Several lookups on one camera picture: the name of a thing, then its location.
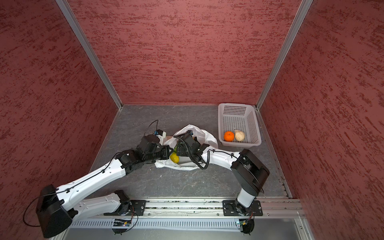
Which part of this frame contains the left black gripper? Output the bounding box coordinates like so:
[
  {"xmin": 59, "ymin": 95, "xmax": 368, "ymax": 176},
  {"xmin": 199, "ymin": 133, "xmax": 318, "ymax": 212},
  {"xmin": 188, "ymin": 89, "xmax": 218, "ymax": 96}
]
[{"xmin": 144, "ymin": 145, "xmax": 174, "ymax": 163}]

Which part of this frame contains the yellow toy lemon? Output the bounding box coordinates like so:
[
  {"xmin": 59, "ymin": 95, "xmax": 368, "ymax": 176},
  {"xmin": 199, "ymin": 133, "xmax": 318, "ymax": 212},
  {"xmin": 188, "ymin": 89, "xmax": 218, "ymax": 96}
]
[{"xmin": 170, "ymin": 152, "xmax": 180, "ymax": 164}]

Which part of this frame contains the orange toy fruit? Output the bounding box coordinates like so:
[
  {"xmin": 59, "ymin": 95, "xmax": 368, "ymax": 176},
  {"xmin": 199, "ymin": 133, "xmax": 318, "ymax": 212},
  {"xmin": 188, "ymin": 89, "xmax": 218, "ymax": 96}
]
[{"xmin": 224, "ymin": 131, "xmax": 235, "ymax": 142}]

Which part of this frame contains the white perforated plastic basket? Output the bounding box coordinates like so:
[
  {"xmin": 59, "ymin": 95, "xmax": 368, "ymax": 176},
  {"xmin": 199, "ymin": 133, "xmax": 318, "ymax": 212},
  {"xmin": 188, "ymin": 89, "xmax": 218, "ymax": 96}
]
[{"xmin": 218, "ymin": 103, "xmax": 262, "ymax": 148}]

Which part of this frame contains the beige toy fruit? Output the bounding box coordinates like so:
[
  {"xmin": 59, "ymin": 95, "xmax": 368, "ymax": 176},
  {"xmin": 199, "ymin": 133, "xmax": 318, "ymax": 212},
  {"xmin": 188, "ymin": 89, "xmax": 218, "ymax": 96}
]
[{"xmin": 235, "ymin": 130, "xmax": 246, "ymax": 142}]

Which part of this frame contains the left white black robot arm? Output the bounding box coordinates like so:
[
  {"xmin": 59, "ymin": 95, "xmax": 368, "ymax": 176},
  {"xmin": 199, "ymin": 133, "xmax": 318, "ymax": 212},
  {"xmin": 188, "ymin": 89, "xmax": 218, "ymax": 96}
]
[{"xmin": 36, "ymin": 135, "xmax": 174, "ymax": 239}]

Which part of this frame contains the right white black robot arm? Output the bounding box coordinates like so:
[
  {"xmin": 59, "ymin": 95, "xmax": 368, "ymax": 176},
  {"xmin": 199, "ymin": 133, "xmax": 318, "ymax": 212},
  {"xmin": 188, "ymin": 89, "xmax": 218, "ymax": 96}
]
[{"xmin": 174, "ymin": 131, "xmax": 270, "ymax": 216}]

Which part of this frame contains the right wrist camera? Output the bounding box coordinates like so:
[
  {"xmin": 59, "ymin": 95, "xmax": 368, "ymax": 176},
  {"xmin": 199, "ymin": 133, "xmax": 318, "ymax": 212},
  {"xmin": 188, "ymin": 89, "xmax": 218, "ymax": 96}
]
[{"xmin": 181, "ymin": 130, "xmax": 198, "ymax": 146}]

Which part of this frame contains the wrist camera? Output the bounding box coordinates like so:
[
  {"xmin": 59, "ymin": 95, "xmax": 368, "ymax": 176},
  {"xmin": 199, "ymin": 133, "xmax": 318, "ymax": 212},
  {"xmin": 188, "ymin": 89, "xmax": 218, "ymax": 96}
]
[
  {"xmin": 154, "ymin": 129, "xmax": 167, "ymax": 138},
  {"xmin": 181, "ymin": 130, "xmax": 198, "ymax": 146}
]

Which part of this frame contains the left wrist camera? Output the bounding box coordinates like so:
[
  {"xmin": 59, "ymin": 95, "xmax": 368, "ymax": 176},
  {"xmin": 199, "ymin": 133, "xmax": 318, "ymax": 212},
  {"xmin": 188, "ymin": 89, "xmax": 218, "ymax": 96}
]
[{"xmin": 154, "ymin": 129, "xmax": 167, "ymax": 138}]

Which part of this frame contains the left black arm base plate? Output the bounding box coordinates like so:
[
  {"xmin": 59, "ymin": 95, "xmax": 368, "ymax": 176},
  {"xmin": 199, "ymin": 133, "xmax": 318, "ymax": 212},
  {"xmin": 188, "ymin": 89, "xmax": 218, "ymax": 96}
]
[{"xmin": 104, "ymin": 200, "xmax": 147, "ymax": 217}]

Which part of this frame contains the aluminium front rail frame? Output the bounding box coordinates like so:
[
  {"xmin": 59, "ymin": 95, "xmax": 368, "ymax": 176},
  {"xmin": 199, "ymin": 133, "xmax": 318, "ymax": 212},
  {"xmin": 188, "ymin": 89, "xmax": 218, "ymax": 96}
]
[{"xmin": 69, "ymin": 198, "xmax": 314, "ymax": 240}]

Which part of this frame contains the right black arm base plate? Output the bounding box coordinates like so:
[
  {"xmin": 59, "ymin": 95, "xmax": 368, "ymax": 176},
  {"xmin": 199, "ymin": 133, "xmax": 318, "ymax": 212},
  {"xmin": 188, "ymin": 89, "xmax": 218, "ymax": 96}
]
[{"xmin": 222, "ymin": 200, "xmax": 263, "ymax": 217}]

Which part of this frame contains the left circuit board under rail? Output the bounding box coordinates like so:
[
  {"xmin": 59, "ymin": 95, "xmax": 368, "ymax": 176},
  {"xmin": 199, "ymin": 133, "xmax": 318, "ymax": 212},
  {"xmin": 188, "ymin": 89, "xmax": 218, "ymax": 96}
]
[{"xmin": 112, "ymin": 219, "xmax": 132, "ymax": 235}]

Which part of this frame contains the circuit board under rail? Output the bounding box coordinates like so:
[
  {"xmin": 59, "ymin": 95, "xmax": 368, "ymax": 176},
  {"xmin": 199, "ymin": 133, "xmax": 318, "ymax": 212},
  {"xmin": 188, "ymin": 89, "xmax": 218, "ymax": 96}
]
[
  {"xmin": 112, "ymin": 219, "xmax": 132, "ymax": 235},
  {"xmin": 238, "ymin": 219, "xmax": 255, "ymax": 235}
]

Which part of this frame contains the right circuit board under rail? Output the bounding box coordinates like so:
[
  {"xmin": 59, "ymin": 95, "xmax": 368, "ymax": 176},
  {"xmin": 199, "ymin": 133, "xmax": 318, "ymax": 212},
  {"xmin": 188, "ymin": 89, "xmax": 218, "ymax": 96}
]
[{"xmin": 238, "ymin": 219, "xmax": 255, "ymax": 235}]

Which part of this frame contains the left aluminium corner post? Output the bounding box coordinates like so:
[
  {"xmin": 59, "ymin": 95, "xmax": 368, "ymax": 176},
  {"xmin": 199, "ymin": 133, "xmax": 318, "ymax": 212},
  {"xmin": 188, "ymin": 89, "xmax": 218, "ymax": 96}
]
[{"xmin": 56, "ymin": 0, "xmax": 124, "ymax": 111}]

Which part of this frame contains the aluminium corner post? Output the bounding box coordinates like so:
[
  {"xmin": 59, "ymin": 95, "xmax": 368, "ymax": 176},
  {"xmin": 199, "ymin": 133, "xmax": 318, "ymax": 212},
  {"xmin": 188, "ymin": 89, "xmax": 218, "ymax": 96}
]
[
  {"xmin": 256, "ymin": 0, "xmax": 313, "ymax": 111},
  {"xmin": 56, "ymin": 0, "xmax": 124, "ymax": 111}
]

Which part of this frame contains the right aluminium corner post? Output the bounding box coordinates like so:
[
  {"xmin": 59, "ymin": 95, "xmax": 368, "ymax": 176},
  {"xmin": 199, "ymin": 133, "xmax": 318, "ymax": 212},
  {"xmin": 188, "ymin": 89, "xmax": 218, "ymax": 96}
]
[{"xmin": 256, "ymin": 0, "xmax": 313, "ymax": 111}]

